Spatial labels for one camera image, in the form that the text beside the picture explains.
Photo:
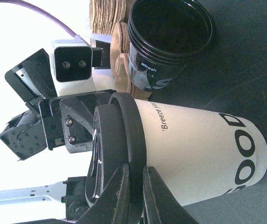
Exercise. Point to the white paper cup GOOD print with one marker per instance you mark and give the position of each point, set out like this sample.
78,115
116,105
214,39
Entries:
201,154

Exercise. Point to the brown pulp cup carrier stack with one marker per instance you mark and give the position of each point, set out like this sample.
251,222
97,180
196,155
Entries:
104,14

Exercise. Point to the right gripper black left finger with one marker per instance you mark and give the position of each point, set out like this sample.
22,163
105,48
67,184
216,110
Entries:
113,204

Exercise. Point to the black paper cup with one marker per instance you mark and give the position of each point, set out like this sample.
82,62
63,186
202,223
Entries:
165,37

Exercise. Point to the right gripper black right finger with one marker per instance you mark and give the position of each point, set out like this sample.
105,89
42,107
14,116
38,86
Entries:
159,204

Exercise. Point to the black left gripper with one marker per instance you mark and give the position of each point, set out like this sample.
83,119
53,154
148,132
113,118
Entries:
59,121

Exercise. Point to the brown pulp carrier on table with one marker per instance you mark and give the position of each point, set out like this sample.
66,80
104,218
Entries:
119,61

